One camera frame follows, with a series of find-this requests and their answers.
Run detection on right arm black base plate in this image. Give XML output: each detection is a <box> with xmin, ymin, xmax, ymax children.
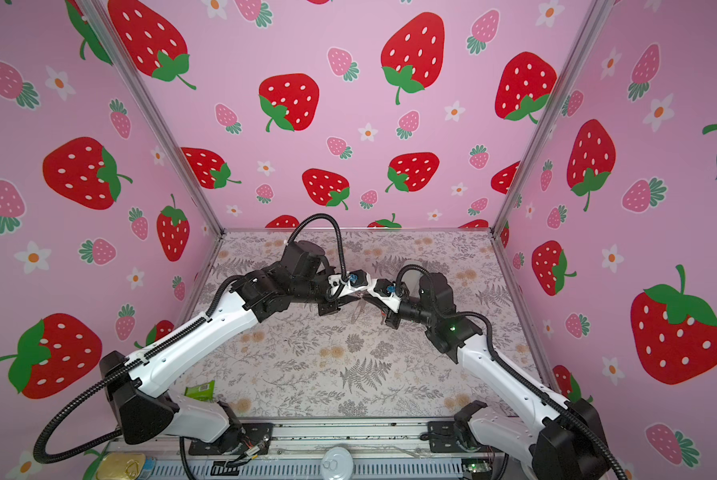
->
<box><xmin>420</xmin><ymin>420</ymin><xmax>487</xmax><ymax>453</ymax></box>

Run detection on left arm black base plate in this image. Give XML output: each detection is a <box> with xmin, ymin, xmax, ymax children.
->
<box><xmin>188</xmin><ymin>422</ymin><xmax>274</xmax><ymax>457</ymax></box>

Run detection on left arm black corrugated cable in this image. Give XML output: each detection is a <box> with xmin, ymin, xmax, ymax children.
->
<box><xmin>32</xmin><ymin>212</ymin><xmax>348</xmax><ymax>464</ymax></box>

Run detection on green snack packet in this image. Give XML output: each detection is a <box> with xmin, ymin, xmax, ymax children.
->
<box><xmin>184</xmin><ymin>380</ymin><xmax>216</xmax><ymax>402</ymax></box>

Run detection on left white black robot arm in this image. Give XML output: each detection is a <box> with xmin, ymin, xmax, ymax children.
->
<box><xmin>102</xmin><ymin>241</ymin><xmax>369</xmax><ymax>445</ymax></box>

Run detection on aluminium extrusion rail frame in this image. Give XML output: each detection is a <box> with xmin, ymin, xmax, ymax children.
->
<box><xmin>110</xmin><ymin>417</ymin><xmax>533</xmax><ymax>479</ymax></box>

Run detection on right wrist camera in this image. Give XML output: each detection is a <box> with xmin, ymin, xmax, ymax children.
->
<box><xmin>374</xmin><ymin>278</ymin><xmax>401</xmax><ymax>301</ymax></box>

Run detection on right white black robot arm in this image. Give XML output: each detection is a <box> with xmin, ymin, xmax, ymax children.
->
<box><xmin>367</xmin><ymin>266</ymin><xmax>626</xmax><ymax>479</ymax></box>

